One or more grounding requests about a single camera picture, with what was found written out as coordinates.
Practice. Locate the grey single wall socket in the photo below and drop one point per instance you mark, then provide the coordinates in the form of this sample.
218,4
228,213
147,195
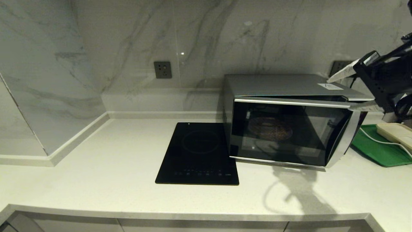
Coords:
162,70

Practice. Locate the beige cabinet corner panel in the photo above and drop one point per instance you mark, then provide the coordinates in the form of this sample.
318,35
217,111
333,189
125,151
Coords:
25,224

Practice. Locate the green plastic tray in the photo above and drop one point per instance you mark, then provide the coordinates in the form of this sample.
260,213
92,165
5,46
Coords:
373,151

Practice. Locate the cream rectangular box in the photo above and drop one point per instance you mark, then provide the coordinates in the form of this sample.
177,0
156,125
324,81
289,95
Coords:
397,133

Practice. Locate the grey double wall socket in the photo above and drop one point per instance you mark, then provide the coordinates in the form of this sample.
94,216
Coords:
339,66

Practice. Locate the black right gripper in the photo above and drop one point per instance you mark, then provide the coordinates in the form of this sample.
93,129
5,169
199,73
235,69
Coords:
381,80

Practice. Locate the white paper sheet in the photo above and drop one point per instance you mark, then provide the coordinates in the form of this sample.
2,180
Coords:
330,86

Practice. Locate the lilac round plate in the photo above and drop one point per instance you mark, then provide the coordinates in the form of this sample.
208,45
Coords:
270,129

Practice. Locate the black induction cooktop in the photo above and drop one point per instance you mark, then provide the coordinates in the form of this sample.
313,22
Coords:
198,154

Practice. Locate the silver microwave oven body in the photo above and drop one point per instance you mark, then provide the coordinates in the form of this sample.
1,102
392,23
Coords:
276,84

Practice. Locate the microwave door with dark glass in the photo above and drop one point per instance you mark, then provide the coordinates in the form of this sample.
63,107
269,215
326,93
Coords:
309,141

